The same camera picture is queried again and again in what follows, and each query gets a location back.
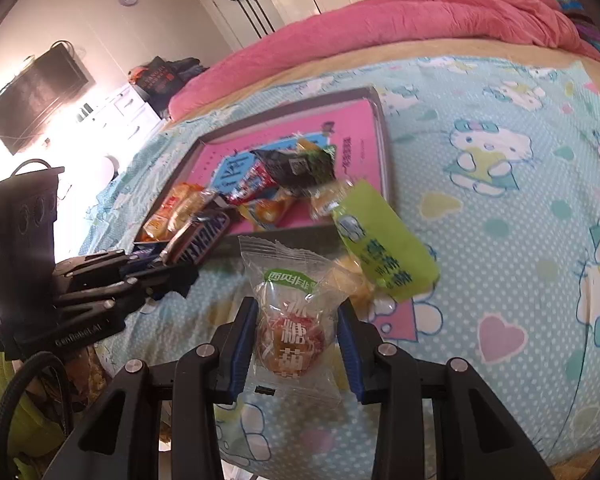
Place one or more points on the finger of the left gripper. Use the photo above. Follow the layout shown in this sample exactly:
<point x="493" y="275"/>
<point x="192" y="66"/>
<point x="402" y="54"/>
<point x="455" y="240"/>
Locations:
<point x="94" y="269"/>
<point x="117" y="300"/>

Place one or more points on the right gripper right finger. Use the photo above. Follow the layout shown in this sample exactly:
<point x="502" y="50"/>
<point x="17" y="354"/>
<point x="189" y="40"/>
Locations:
<point x="475" y="436"/>

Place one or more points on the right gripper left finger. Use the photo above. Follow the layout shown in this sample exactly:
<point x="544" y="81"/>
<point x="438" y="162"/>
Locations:
<point x="117" y="438"/>

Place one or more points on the blue Oreo cookie pack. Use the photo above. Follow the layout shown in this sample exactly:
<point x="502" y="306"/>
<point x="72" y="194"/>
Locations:
<point x="144" y="253"/>

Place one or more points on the brown Snickers bar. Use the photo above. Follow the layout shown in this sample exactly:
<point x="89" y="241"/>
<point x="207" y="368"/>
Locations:
<point x="194" y="241"/>

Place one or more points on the orange biscuit pack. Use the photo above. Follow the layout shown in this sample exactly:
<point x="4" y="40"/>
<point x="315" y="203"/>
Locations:
<point x="156" y="227"/>

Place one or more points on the clear meat floss cake pack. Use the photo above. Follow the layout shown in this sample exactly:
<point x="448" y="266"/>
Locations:
<point x="194" y="202"/>

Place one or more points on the clear candied hawthorn pack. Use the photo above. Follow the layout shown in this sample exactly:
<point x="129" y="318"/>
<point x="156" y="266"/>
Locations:
<point x="297" y="321"/>

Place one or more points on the yellow bread snack pack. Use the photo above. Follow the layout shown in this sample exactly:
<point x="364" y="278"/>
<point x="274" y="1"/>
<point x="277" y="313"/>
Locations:
<point x="268" y="209"/>

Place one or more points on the red Alpenliebe candy pack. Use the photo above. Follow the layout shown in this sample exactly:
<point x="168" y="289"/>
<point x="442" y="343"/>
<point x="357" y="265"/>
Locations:
<point x="255" y="181"/>

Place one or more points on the black green pea snack pack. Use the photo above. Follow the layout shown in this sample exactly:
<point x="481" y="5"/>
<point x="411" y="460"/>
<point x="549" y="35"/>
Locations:
<point x="298" y="171"/>

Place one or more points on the small yellow cake pack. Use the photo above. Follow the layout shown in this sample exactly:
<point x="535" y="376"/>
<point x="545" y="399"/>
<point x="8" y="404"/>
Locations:
<point x="327" y="197"/>

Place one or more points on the clear yellow pastry pack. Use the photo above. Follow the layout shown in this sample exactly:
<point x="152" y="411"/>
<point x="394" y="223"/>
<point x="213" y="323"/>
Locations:
<point x="347" y="276"/>

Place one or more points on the green milk snack pack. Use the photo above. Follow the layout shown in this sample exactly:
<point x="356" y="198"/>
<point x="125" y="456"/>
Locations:
<point x="390" y="255"/>

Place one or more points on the white drawer cabinet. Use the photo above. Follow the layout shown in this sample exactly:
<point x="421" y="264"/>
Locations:
<point x="117" y="122"/>

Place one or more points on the pink blue children's book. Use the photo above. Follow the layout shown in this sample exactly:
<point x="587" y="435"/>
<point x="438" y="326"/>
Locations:
<point x="349" y="124"/>

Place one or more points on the dark cardboard tray box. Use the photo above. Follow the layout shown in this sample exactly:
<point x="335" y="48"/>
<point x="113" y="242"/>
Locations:
<point x="284" y="174"/>

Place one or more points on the black shopping bag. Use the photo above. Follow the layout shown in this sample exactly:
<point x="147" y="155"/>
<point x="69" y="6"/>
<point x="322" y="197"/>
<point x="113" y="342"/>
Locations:
<point x="160" y="82"/>

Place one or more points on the folded dark clothes pile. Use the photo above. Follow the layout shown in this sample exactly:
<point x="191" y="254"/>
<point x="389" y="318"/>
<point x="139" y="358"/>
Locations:
<point x="188" y="68"/>

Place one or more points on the Hello Kitty blue sheet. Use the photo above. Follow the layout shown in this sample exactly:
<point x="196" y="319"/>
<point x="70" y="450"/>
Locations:
<point x="496" y="168"/>

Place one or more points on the tan bed cover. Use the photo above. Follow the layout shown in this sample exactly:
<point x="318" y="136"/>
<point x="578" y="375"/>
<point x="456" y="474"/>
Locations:
<point x="405" y="55"/>

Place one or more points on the pink quilt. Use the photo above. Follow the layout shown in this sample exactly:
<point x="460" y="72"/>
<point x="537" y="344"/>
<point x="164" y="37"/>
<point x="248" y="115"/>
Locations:
<point x="372" y="23"/>

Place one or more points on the striped colourful pillow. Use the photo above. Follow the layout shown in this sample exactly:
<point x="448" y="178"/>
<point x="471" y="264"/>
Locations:
<point x="585" y="25"/>

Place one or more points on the wall mounted television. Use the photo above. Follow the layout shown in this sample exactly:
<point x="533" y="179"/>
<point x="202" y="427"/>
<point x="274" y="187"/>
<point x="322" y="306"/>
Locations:
<point x="29" y="100"/>

